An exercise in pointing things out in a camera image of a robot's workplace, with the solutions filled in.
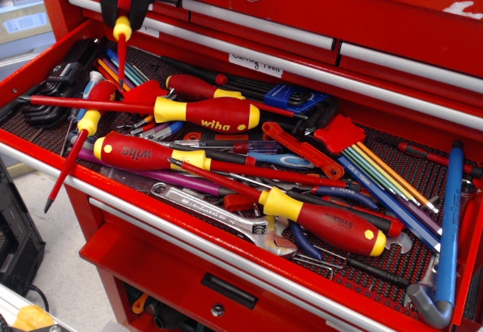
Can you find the small red yellow screwdriver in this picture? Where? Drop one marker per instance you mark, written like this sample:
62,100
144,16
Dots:
122,32

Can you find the red holder hex keys left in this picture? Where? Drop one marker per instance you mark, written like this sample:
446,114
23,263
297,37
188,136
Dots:
136,87

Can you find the red yellow screwdriver overhanging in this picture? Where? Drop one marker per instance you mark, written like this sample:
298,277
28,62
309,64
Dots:
103,91

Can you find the black torx key set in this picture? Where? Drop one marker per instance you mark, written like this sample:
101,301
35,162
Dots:
66,79

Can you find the red yellow screwdriver rear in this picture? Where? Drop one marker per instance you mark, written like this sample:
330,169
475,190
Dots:
190,87

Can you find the black red precision screwdriver rear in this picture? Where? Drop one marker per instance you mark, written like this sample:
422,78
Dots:
212,77

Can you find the white cutting tools label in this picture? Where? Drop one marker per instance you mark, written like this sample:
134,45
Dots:
256,66

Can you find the large wiha screwdriver upper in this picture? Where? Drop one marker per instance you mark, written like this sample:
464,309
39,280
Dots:
225,114

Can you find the large wiha screwdriver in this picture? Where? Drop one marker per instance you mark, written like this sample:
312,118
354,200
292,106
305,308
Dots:
225,114
134,153

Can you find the large wiha screwdriver middle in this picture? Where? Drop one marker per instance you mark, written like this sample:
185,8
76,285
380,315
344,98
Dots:
134,153

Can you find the purple pen tool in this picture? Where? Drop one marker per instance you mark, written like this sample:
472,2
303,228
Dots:
171,177

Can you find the red metal tool chest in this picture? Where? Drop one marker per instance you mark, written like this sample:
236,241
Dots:
409,69

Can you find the blue holder hex keys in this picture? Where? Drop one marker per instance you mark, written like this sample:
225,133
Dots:
315,108

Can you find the red holder rainbow hex keys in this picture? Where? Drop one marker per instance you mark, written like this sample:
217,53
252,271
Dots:
343,136

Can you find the red flat folding tool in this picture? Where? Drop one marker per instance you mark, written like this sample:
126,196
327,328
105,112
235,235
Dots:
329,167

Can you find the black box on floor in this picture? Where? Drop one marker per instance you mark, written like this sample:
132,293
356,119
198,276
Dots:
22,248

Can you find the silver adjustable wrench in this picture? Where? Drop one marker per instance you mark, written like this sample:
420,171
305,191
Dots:
264,232

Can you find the large red screwdriver front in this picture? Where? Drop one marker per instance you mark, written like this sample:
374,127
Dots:
275,202

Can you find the open red tool drawer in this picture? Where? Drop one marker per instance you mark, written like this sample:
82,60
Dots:
404,254

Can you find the long blue hex key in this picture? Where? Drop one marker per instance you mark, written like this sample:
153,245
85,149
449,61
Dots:
386,199

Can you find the small red black screwdriver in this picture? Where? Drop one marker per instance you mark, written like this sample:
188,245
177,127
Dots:
468,169

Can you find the thin black screwdriver front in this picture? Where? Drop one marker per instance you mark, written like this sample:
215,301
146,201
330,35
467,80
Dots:
377,272

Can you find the large blue hex key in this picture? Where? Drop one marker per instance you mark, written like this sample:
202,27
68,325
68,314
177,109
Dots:
437,312

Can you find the blue white handle tool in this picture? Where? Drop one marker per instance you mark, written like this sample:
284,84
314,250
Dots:
95,77

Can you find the clear handle small screwdriver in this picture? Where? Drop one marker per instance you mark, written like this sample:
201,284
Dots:
242,147

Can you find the blue handled pliers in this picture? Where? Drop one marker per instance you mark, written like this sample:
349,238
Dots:
339,196

